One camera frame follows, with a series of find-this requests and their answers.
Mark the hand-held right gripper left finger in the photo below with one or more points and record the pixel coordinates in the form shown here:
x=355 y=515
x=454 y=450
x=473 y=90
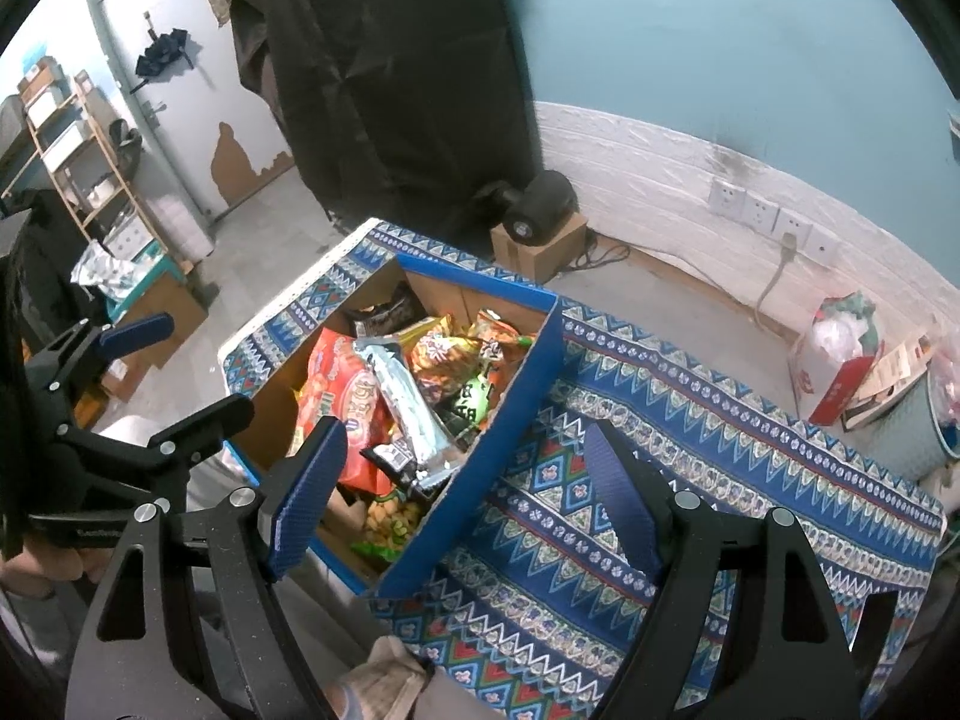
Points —
x=304 y=499

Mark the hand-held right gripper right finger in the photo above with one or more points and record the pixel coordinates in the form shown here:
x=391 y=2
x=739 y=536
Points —
x=622 y=499

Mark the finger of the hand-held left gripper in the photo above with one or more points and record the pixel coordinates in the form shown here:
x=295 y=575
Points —
x=202 y=420
x=139 y=334

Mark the green peanut snack bag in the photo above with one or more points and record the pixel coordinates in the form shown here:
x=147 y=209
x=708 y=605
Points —
x=390 y=525

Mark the black snack packet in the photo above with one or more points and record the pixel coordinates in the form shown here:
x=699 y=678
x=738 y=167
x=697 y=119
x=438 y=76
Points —
x=390 y=315
x=390 y=465

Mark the large orange biscuit packet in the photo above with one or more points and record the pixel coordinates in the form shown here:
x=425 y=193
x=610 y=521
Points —
x=337 y=397

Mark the blue cardboard box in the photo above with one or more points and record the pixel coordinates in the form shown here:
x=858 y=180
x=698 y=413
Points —
x=495 y=450

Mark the long silver snack packet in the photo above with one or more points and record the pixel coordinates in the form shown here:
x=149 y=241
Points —
x=405 y=397

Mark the orange and green snack bag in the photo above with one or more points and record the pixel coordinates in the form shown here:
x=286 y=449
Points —
x=499 y=334

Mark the person's left hand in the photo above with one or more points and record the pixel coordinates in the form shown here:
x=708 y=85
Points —
x=52 y=566

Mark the crumpled white plastic bag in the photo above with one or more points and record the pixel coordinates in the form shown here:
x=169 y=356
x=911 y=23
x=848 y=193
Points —
x=105 y=270

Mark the patterned blue blanket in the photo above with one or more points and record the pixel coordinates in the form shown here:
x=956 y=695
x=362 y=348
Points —
x=675 y=420

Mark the black fabric bag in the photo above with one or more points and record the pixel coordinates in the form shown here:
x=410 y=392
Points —
x=45 y=277

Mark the white cylindrical container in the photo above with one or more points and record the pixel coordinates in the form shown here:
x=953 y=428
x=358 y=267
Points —
x=184 y=229

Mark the wooden storage rack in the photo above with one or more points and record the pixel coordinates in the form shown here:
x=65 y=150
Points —
x=67 y=142

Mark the white door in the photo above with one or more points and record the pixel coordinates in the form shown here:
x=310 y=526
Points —
x=187 y=135

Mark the red and white bag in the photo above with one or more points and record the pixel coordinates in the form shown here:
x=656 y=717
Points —
x=832 y=367

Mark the black folded umbrella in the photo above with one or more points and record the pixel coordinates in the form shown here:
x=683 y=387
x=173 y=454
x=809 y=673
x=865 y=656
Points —
x=161 y=56

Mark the light blue bin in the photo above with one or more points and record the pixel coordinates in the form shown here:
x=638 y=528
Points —
x=907 y=442

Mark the white paper packaging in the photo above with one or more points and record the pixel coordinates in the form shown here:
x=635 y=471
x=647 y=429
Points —
x=892 y=375

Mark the black cylindrical device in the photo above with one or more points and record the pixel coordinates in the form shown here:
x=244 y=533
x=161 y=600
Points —
x=540 y=206

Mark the clear plastic bin liner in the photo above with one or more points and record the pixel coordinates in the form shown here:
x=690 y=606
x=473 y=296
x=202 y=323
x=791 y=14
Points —
x=946 y=390

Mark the black cloth cover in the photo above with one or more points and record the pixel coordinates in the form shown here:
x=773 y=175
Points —
x=390 y=75

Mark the white wall socket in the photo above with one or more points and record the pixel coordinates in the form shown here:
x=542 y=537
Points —
x=760 y=210
x=726 y=196
x=823 y=243
x=799 y=223

